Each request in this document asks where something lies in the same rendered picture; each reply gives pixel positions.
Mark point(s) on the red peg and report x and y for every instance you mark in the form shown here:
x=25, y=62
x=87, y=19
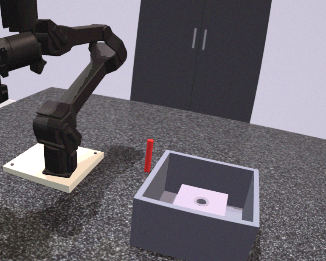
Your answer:
x=148, y=155

